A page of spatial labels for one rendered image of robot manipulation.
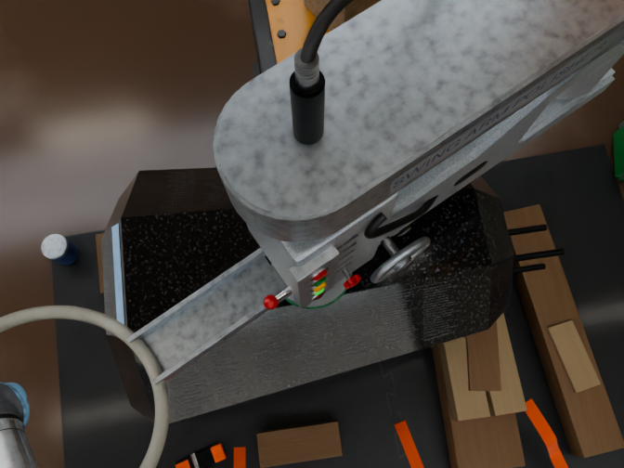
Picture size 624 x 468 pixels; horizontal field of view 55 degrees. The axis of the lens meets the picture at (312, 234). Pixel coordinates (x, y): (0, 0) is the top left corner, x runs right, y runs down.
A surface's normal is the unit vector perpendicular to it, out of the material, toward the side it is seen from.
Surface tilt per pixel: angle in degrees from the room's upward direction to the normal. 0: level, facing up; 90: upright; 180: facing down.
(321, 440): 0
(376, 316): 45
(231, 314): 2
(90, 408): 0
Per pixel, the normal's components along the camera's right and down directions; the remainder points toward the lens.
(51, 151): 0.00, -0.27
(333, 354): 0.14, 0.48
